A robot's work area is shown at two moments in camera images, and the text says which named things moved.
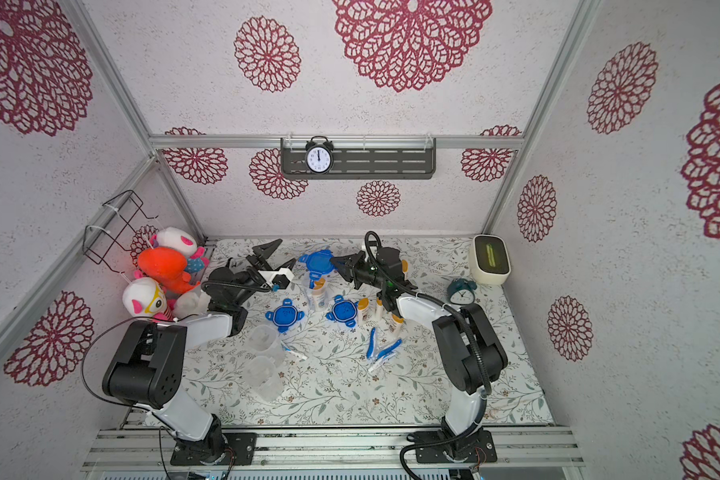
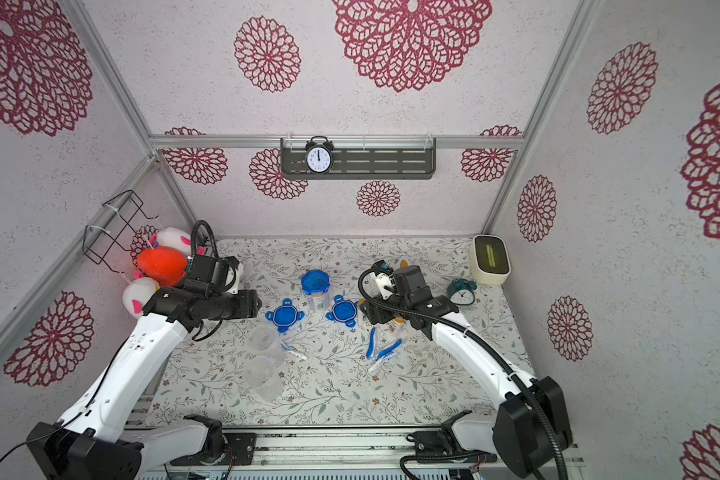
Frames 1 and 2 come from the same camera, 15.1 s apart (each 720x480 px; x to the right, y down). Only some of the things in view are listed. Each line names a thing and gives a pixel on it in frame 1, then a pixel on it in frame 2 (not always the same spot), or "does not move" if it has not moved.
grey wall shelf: (355, 159) does not move
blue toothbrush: (390, 349) does not move
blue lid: (318, 262) → (315, 282)
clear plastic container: (264, 341) does not move
